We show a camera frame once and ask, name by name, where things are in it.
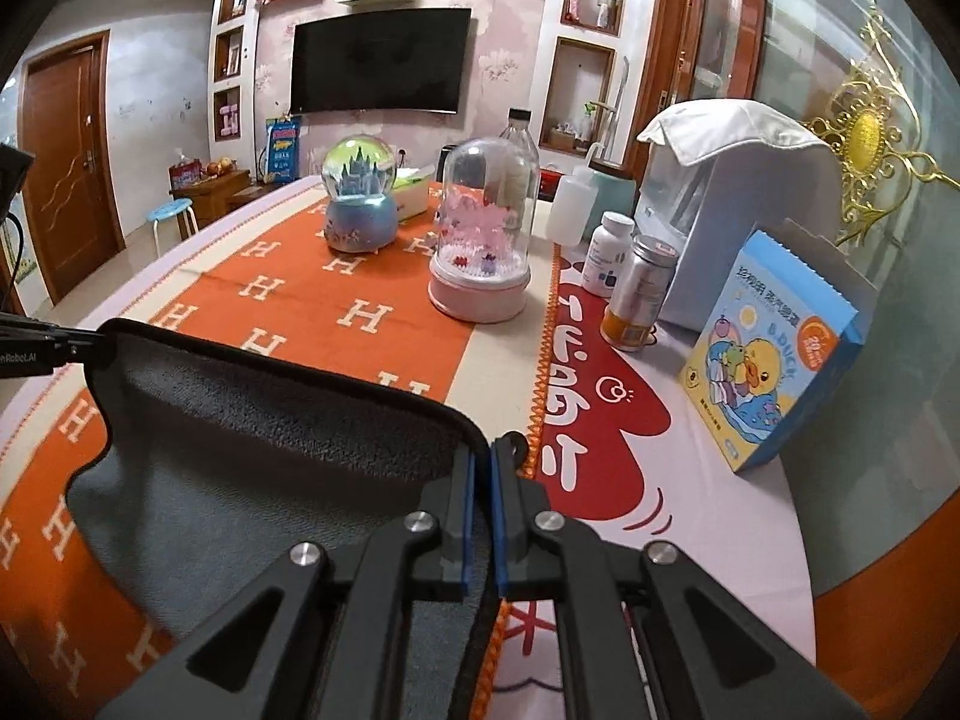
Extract clear glass bottle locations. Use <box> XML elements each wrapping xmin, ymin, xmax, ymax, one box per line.
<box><xmin>500</xmin><ymin>107</ymin><xmax>540</xmax><ymax>163</ymax></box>

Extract red tissue box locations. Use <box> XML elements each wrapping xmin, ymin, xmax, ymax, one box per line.
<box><xmin>167</xmin><ymin>149</ymin><xmax>205</xmax><ymax>192</ymax></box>

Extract silver orange supplement jar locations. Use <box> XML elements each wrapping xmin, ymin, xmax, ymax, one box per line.
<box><xmin>601</xmin><ymin>234</ymin><xmax>679</xmax><ymax>351</ymax></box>

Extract white cloth on appliance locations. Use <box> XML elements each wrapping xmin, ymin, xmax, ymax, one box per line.
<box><xmin>636</xmin><ymin>98</ymin><xmax>827</xmax><ymax>166</ymax></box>

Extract blue standing sign board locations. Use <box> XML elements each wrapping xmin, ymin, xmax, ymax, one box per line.
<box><xmin>265</xmin><ymin>115</ymin><xmax>299</xmax><ymax>184</ymax></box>

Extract brown wooden door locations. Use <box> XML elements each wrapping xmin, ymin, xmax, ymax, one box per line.
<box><xmin>16</xmin><ymin>31</ymin><xmax>125</xmax><ymax>304</ymax></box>

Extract blue castle snow globe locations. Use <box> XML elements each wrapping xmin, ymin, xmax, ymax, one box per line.
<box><xmin>320</xmin><ymin>135</ymin><xmax>398</xmax><ymax>254</ymax></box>

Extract red pot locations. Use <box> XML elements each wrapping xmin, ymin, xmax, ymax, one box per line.
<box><xmin>539</xmin><ymin>167</ymin><xmax>565</xmax><ymax>202</ymax></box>

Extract purple grey towel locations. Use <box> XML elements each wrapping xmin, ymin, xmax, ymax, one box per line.
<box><xmin>67</xmin><ymin>319</ymin><xmax>500</xmax><ymax>710</ymax></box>

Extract black flat television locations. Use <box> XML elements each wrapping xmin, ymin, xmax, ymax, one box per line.
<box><xmin>290</xmin><ymin>8</ymin><xmax>472</xmax><ymax>115</ymax></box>

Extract green tissue box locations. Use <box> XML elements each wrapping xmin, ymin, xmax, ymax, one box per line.
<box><xmin>392</xmin><ymin>166</ymin><xmax>434</xmax><ymax>221</ymax></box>

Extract gold door ornament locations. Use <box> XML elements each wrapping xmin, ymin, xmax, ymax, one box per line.
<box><xmin>804</xmin><ymin>5</ymin><xmax>958</xmax><ymax>245</ymax></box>

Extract white plastic squeeze bottle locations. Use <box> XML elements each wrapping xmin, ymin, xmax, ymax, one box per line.
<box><xmin>545</xmin><ymin>166</ymin><xmax>597</xmax><ymax>247</ymax></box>

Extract wooden TV cabinet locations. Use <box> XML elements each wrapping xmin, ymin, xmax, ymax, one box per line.
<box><xmin>171</xmin><ymin>169</ymin><xmax>272</xmax><ymax>229</ymax></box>

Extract white water dispenser appliance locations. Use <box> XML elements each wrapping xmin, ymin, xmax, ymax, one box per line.
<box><xmin>635</xmin><ymin>142</ymin><xmax>841</xmax><ymax>332</ymax></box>

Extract blue duck picture box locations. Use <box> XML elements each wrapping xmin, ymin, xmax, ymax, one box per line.
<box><xmin>679</xmin><ymin>220</ymin><xmax>877</xmax><ymax>473</ymax></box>

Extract white pill bottle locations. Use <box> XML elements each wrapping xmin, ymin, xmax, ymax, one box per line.
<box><xmin>581</xmin><ymin>211</ymin><xmax>635</xmax><ymax>299</ymax></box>

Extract blue round stool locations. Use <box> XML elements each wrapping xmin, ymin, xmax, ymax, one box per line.
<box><xmin>145</xmin><ymin>196</ymin><xmax>202</xmax><ymax>260</ymax></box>

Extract pink glass dome ornament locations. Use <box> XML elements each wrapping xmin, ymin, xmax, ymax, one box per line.
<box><xmin>428</xmin><ymin>137</ymin><xmax>539</xmax><ymax>323</ymax></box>

